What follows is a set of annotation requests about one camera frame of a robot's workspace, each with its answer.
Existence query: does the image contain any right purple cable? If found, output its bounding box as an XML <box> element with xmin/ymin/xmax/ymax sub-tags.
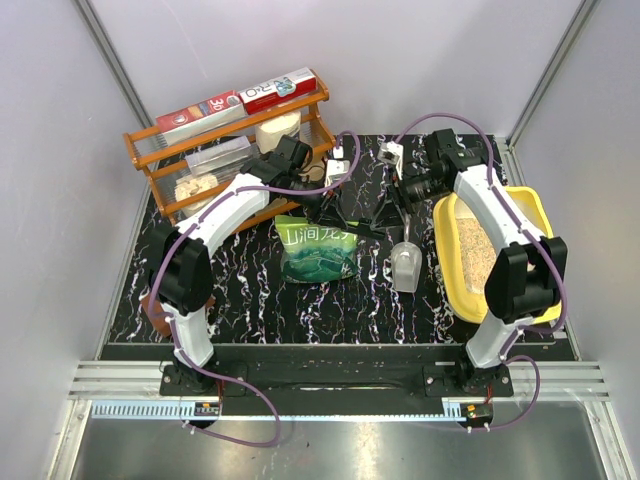
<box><xmin>394</xmin><ymin>112</ymin><xmax>570</xmax><ymax>432</ymax></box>

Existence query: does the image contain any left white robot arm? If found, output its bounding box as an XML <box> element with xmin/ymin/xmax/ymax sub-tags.
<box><xmin>149</xmin><ymin>135</ymin><xmax>361</xmax><ymax>396</ymax></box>

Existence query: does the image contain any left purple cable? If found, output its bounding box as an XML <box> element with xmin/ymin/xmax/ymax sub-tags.
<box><xmin>148</xmin><ymin>129</ymin><xmax>362</xmax><ymax>446</ymax></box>

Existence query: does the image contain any purple cable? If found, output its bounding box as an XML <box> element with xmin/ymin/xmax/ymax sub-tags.
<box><xmin>394</xmin><ymin>112</ymin><xmax>570</xmax><ymax>432</ymax></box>
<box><xmin>148</xmin><ymin>129</ymin><xmax>362</xmax><ymax>446</ymax></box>

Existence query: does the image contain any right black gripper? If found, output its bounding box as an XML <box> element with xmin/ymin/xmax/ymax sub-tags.
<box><xmin>370</xmin><ymin>165</ymin><xmax>449</xmax><ymax>231</ymax></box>

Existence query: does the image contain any brown scouring pad pack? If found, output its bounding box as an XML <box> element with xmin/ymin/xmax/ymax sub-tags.
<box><xmin>140</xmin><ymin>294</ymin><xmax>217</xmax><ymax>341</ymax></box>

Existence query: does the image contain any yellow litter box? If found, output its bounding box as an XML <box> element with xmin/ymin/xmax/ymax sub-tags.
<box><xmin>432</xmin><ymin>185</ymin><xmax>564</xmax><ymax>324</ymax></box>

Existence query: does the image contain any orange wooden shelf rack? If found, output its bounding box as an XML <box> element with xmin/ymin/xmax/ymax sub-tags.
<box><xmin>124</xmin><ymin>67</ymin><xmax>336</xmax><ymax>224</ymax></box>

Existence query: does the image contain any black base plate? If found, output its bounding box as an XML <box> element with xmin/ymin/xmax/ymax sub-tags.
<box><xmin>159</xmin><ymin>345</ymin><xmax>514</xmax><ymax>417</ymax></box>

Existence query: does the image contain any red white foil box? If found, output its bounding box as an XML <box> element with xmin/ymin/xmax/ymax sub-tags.
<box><xmin>238</xmin><ymin>67</ymin><xmax>317</xmax><ymax>115</ymax></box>

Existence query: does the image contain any grey metal scoop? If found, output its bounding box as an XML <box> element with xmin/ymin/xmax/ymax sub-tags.
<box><xmin>390</xmin><ymin>214</ymin><xmax>422</xmax><ymax>294</ymax></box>

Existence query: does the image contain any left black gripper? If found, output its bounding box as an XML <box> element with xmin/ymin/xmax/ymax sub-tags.
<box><xmin>287</xmin><ymin>174</ymin><xmax>349</xmax><ymax>232</ymax></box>

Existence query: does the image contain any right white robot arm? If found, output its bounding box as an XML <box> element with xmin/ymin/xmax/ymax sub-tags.
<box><xmin>372</xmin><ymin>129</ymin><xmax>568</xmax><ymax>396</ymax></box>

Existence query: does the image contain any green litter bag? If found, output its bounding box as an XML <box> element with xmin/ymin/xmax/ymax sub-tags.
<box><xmin>274</xmin><ymin>215</ymin><xmax>358</xmax><ymax>284</ymax></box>

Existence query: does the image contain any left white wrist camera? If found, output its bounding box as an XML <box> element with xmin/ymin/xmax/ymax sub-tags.
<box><xmin>324</xmin><ymin>146</ymin><xmax>351</xmax><ymax>187</ymax></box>

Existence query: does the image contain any clear plastic bag pack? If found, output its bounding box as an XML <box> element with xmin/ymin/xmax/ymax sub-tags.
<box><xmin>186</xmin><ymin>136</ymin><xmax>254</xmax><ymax>176</ymax></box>

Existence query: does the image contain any red grey wrap box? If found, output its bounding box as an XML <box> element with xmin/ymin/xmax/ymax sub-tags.
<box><xmin>156</xmin><ymin>90</ymin><xmax>246</xmax><ymax>146</ymax></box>

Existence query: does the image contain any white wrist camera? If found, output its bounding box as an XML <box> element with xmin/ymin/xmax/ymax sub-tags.
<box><xmin>377</xmin><ymin>141</ymin><xmax>404</xmax><ymax>180</ymax></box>
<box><xmin>324</xmin><ymin>146</ymin><xmax>351</xmax><ymax>187</ymax></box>

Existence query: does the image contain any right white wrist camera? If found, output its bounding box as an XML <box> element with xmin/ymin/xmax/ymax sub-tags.
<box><xmin>377</xmin><ymin>141</ymin><xmax>404</xmax><ymax>180</ymax></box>

